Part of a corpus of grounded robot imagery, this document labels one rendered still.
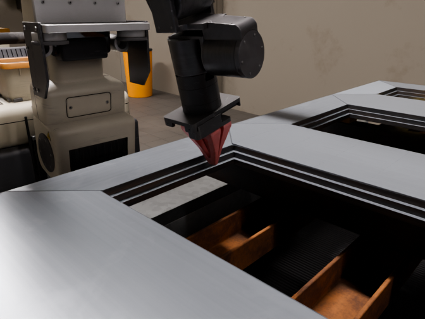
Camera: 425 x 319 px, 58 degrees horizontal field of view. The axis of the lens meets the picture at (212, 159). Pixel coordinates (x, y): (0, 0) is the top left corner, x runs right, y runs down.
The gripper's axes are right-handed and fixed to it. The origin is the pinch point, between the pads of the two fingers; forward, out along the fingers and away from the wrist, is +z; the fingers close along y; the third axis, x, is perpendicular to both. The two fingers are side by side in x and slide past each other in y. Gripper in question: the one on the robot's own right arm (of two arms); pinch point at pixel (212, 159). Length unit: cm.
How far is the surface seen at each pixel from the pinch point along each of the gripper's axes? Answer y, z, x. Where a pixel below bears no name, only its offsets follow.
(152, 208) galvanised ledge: -2.0, 16.6, 19.5
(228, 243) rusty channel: -0.9, 16.9, -0.9
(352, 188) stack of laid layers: 7.1, 3.1, -19.7
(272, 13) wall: 290, 49, 199
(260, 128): 19.2, 4.8, 5.5
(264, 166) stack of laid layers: 7.0, 4.0, -4.5
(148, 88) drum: 247, 134, 378
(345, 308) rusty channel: -1.6, 16.8, -23.2
